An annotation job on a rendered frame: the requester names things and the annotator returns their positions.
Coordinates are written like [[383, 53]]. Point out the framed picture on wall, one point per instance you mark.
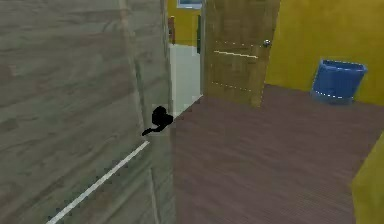
[[189, 3]]

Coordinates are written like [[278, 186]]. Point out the blue bin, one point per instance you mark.
[[336, 81]]

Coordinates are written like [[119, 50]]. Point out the silver round door knob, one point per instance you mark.
[[267, 43]]

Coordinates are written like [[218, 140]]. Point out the brown wooden room door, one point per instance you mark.
[[237, 50]]

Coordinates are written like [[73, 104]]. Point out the grey wooden room door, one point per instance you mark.
[[73, 100]]

